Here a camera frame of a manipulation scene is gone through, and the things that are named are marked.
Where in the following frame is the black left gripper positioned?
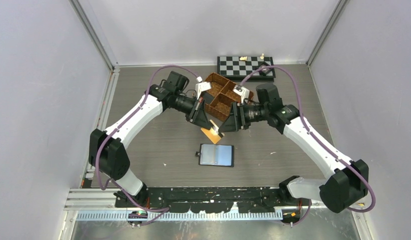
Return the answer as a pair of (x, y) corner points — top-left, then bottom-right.
(172, 93), (211, 130)

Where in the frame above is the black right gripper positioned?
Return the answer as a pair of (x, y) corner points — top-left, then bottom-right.
(218, 101), (269, 133)

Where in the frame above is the black leather card holder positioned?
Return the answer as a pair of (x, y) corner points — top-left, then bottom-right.
(195, 144), (235, 168)

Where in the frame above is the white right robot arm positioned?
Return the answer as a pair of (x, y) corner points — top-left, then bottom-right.
(218, 83), (375, 213)

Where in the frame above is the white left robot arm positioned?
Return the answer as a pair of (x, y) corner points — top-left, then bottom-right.
(88, 71), (213, 207)

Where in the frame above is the woven wicker divided basket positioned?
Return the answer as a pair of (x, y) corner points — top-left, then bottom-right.
(198, 72), (240, 122)

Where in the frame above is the black white chessboard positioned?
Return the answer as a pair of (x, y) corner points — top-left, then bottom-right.
(216, 56), (276, 82)

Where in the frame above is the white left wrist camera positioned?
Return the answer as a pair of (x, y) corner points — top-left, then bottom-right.
(194, 81), (212, 100)

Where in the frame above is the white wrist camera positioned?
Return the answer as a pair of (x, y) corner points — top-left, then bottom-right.
(194, 81), (212, 100)
(232, 85), (250, 104)

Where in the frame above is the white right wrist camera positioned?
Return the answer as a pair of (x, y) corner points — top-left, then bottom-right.
(232, 85), (250, 104)

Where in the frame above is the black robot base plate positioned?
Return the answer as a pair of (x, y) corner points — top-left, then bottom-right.
(114, 186), (310, 214)

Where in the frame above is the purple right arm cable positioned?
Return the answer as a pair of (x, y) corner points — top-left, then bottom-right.
(239, 64), (377, 227)

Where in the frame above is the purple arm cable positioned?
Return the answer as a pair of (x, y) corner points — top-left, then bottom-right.
(94, 64), (202, 227)
(239, 64), (377, 227)

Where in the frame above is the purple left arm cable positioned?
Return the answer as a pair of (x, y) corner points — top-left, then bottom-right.
(94, 64), (202, 227)

